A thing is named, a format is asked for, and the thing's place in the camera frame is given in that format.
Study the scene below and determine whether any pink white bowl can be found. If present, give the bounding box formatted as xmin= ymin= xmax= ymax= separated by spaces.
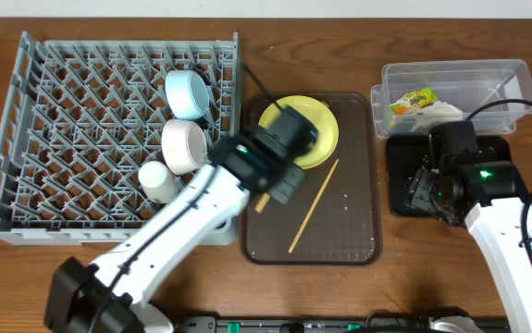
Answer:
xmin=161 ymin=118 xmax=207 ymax=175

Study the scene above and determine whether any white tissue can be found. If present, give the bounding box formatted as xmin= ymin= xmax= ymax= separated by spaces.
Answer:
xmin=411 ymin=101 xmax=464 ymax=132

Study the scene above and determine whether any pale green cup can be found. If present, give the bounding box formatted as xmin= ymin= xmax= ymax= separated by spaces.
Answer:
xmin=138 ymin=161 xmax=179 ymax=204

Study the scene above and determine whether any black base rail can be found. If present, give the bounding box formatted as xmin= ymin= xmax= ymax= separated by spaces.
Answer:
xmin=172 ymin=304 xmax=512 ymax=333

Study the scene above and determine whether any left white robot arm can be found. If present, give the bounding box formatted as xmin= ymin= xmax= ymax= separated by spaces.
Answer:
xmin=43 ymin=130 xmax=315 ymax=332

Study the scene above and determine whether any dark brown serving tray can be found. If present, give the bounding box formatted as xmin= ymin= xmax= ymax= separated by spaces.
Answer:
xmin=241 ymin=92 xmax=382 ymax=265

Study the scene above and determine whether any wooden chopstick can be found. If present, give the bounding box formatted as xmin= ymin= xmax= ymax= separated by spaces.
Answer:
xmin=288 ymin=158 xmax=340 ymax=253
xmin=254 ymin=193 xmax=270 ymax=214

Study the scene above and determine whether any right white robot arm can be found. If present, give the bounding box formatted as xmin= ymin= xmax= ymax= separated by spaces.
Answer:
xmin=406 ymin=161 xmax=532 ymax=332

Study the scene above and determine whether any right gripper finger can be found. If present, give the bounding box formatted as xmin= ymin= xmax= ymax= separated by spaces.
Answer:
xmin=411 ymin=168 xmax=437 ymax=190
xmin=407 ymin=184 xmax=435 ymax=214

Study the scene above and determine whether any green snack wrapper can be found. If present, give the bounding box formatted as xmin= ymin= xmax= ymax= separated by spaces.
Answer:
xmin=390 ymin=88 xmax=439 ymax=116

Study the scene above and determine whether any yellow round plate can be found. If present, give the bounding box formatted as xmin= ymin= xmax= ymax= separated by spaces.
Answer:
xmin=267 ymin=95 xmax=339 ymax=169

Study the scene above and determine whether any clear plastic waste bin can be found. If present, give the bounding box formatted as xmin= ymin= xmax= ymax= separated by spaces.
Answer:
xmin=371 ymin=59 xmax=532 ymax=139

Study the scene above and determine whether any light blue bowl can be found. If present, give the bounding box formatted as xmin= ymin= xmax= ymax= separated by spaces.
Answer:
xmin=165 ymin=70 xmax=210 ymax=120

